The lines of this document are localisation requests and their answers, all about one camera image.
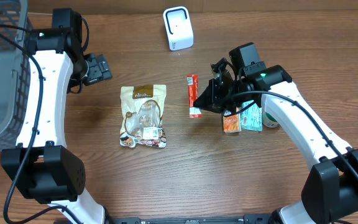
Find green lid small jar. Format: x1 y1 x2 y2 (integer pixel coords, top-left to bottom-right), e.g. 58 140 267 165
262 110 279 128

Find white barcode scanner stand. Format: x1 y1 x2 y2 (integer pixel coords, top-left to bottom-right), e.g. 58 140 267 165
163 6 194 51

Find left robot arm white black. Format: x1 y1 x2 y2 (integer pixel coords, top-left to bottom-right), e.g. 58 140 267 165
1 8 112 223

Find grey plastic mesh basket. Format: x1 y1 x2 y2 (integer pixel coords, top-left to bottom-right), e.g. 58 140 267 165
0 0 32 151

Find red stick snack packet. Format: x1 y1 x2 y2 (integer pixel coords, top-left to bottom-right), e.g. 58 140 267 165
186 74 202 118

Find orange tissue pack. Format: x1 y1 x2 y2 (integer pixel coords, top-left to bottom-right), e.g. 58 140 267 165
223 111 241 133

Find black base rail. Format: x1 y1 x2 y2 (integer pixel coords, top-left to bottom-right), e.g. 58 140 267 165
109 214 275 224

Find teal packet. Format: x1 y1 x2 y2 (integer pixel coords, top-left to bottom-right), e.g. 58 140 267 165
241 104 262 132

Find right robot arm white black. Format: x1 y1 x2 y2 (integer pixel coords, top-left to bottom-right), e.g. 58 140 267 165
195 42 358 223

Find beige snack pouch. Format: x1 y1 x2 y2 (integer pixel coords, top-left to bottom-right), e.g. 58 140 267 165
119 85 167 148

